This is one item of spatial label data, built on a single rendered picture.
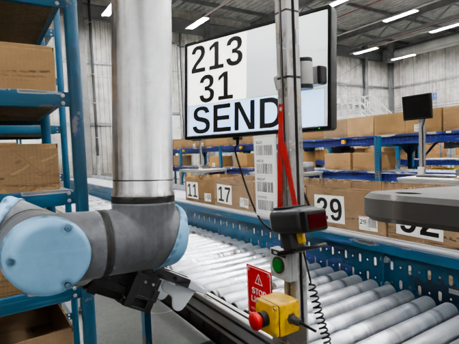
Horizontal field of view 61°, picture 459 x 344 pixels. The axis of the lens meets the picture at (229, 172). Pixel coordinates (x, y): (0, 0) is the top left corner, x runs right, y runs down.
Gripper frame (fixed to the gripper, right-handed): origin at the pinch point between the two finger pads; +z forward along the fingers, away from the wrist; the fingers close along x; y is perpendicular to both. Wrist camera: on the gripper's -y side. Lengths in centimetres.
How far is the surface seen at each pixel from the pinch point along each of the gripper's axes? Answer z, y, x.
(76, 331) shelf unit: 26, 42, -108
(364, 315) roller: 57, -8, -1
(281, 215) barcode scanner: 9.4, -18.8, 6.1
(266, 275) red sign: 22.5, -7.1, -6.1
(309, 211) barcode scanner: 9.8, -20.5, 12.8
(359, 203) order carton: 71, -46, -24
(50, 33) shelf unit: -40, -66, -109
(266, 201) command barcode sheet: 14.3, -23.1, -6.1
